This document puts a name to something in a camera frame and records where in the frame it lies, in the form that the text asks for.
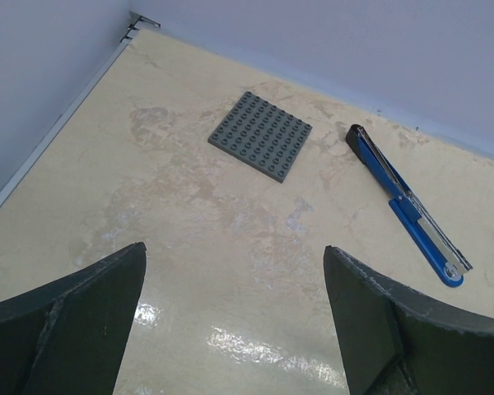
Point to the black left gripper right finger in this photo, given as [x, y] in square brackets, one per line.
[396, 340]

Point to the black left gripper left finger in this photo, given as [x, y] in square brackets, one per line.
[69, 336]

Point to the blue black stapler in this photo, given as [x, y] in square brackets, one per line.
[446, 260]

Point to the grey studded baseplate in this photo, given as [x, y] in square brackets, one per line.
[261, 135]

